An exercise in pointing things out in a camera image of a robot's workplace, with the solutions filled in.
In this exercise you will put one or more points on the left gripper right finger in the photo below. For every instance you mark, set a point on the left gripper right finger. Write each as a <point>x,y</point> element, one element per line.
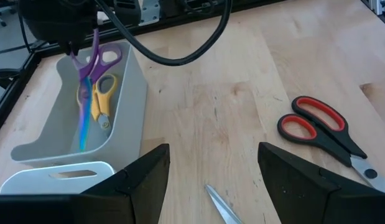
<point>319,202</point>

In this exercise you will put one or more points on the silver frame bracket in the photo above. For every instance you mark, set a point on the silver frame bracket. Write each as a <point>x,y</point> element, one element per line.
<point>150,11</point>

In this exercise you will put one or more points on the white plastic bin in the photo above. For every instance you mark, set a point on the white plastic bin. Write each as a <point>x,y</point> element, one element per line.
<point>24,183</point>

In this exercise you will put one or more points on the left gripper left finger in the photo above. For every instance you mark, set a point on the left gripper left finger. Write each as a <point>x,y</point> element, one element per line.
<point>102,205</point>

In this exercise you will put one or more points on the black and red scissors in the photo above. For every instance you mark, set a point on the black and red scissors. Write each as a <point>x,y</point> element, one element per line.
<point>322,140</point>

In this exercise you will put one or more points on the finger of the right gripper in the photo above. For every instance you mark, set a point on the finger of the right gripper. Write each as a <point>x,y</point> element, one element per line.
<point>71,48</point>

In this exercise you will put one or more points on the grey plastic bin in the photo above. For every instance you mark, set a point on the grey plastic bin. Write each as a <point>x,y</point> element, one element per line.
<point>127,124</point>

